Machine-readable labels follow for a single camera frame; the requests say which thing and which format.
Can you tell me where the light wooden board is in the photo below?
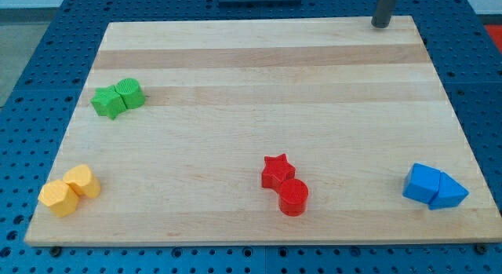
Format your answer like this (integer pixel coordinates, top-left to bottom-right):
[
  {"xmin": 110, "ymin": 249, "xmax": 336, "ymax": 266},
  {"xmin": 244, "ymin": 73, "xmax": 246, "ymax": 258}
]
[{"xmin": 25, "ymin": 16, "xmax": 501, "ymax": 247}]

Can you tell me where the red star block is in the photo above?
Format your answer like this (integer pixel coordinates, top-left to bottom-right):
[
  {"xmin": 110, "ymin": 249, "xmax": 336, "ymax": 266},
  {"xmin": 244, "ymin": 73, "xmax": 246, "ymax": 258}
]
[{"xmin": 261, "ymin": 154, "xmax": 296, "ymax": 192}]

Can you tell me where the red cylinder block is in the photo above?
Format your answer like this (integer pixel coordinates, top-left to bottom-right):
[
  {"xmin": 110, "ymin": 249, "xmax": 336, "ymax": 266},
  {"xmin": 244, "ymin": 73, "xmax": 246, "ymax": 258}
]
[{"xmin": 278, "ymin": 178, "xmax": 309, "ymax": 217}]

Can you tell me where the green cylinder block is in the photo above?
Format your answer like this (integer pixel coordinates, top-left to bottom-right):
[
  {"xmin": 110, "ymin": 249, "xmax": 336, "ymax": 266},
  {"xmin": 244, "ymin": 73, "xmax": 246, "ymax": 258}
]
[{"xmin": 115, "ymin": 78, "xmax": 145, "ymax": 109}]

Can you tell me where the green star block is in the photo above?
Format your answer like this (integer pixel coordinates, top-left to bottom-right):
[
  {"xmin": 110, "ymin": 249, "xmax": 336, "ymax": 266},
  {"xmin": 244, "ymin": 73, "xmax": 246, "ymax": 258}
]
[{"xmin": 91, "ymin": 86, "xmax": 126, "ymax": 119}]

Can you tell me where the yellow heart block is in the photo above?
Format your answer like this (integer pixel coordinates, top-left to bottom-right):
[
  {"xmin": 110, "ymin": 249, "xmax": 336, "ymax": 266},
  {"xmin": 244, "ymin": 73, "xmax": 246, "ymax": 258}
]
[{"xmin": 63, "ymin": 164, "xmax": 101, "ymax": 199}]

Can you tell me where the blue cube block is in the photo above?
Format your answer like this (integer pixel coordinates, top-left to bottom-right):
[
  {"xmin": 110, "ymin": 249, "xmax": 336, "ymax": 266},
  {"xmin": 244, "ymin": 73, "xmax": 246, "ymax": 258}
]
[{"xmin": 402, "ymin": 163, "xmax": 441, "ymax": 204}]

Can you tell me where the yellow hexagon block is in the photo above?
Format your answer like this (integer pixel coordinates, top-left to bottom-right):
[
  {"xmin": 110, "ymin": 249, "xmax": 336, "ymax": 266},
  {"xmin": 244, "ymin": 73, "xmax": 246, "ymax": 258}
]
[{"xmin": 38, "ymin": 180, "xmax": 79, "ymax": 217}]

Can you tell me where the blue triangle block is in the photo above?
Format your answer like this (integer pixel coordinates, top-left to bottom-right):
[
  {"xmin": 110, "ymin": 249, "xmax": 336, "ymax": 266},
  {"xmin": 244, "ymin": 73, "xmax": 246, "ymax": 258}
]
[{"xmin": 428, "ymin": 172, "xmax": 469, "ymax": 210}]

